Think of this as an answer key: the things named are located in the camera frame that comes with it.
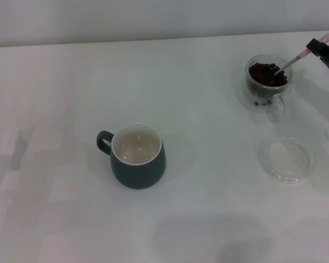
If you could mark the dark teal ceramic mug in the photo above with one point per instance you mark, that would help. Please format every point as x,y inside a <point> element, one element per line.
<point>138,172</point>

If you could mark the heap of coffee beans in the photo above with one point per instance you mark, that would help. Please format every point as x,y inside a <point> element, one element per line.
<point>263,75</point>

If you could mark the clear glass saucer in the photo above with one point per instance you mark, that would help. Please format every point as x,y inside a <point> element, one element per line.
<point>242,96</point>

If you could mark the small round glass dish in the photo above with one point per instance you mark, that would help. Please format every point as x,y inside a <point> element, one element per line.
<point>290,170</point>

